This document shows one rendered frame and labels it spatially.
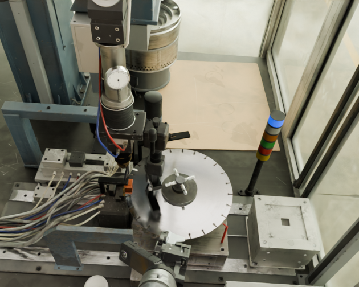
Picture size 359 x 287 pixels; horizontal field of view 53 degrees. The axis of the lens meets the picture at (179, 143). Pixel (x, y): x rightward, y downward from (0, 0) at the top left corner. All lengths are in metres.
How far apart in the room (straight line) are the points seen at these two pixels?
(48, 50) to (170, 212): 0.76
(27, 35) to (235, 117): 0.90
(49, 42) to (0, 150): 0.47
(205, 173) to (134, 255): 0.42
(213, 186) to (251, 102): 0.69
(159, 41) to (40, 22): 0.45
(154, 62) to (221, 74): 0.43
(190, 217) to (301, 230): 0.35
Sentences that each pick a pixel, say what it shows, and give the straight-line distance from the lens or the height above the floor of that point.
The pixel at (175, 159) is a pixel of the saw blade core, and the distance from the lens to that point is 1.18.
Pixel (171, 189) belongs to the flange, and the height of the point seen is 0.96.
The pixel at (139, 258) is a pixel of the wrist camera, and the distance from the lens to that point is 0.84.
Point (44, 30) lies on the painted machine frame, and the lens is 1.40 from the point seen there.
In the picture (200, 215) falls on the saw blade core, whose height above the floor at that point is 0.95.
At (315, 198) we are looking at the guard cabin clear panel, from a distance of 1.30.
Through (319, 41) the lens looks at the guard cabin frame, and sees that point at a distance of 1.34.
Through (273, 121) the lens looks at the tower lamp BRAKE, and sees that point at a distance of 1.08.
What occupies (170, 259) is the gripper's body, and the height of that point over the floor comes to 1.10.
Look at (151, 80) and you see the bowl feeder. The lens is 1.66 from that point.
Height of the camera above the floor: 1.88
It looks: 49 degrees down
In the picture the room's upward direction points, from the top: 5 degrees clockwise
